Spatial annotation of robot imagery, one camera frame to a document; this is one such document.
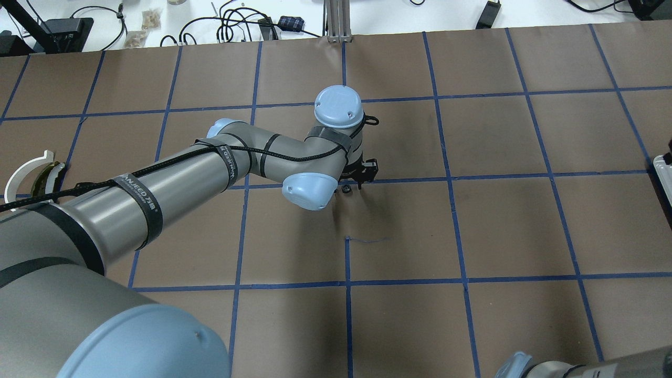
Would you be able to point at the black power adapter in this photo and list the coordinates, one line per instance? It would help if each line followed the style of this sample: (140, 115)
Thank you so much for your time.
(488, 15)

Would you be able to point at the dark curved brake shoe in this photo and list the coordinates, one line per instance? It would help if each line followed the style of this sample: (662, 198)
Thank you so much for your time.
(49, 179)

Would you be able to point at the grey metal tray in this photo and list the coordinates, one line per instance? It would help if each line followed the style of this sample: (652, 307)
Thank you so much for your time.
(662, 168)

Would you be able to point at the white semicircular plastic part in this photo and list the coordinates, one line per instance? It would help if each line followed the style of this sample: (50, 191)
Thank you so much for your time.
(21, 174)

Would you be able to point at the bag of small parts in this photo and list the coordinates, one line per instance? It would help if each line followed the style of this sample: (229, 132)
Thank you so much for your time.
(135, 39)
(151, 19)

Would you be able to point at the aluminium frame post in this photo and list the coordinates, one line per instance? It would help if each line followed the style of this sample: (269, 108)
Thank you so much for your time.
(338, 21)

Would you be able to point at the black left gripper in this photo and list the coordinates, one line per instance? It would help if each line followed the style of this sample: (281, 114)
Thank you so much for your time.
(355, 169)

